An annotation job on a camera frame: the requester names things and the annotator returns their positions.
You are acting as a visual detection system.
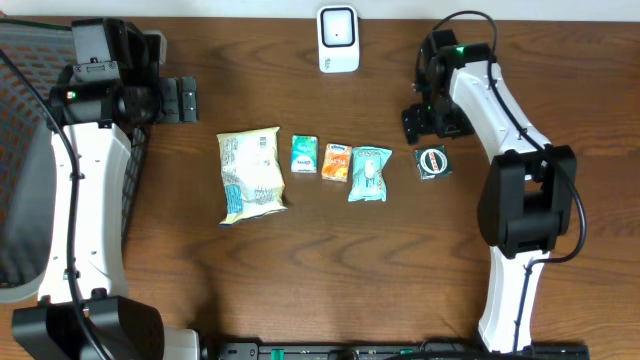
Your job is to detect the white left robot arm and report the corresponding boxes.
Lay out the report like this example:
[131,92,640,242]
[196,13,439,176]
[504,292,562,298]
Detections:
[12,18,210,360]

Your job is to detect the teal tissue pack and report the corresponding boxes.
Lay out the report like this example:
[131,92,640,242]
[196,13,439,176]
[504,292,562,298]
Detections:
[291,135,318,173]

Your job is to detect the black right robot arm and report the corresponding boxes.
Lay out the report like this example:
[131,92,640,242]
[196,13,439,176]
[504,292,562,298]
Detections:
[401,29,577,354]

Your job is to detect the dark green ointment box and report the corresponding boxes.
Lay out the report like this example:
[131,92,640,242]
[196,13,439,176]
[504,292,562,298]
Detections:
[414,145,452,180]

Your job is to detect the dark grey plastic basket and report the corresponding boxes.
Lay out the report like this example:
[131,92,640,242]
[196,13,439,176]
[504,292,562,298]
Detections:
[0,18,151,304]

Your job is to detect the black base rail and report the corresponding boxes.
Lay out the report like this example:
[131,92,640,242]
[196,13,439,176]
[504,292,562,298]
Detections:
[210,340,591,360]

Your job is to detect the cream snack bag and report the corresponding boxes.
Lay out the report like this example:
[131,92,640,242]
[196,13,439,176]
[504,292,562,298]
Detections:
[217,127,287,227]

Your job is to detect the orange tissue pack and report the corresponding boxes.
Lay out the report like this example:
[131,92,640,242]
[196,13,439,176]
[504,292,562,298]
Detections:
[321,143,352,182]

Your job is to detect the white barcode scanner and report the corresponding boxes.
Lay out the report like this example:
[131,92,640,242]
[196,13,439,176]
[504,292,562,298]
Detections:
[316,5,360,74]

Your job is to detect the mint green wipes pack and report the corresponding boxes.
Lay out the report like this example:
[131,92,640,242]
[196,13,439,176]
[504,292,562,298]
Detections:
[348,146,392,202]

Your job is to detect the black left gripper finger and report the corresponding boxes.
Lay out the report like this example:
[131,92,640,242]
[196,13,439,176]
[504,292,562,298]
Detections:
[180,77,199,123]
[158,78,180,124]

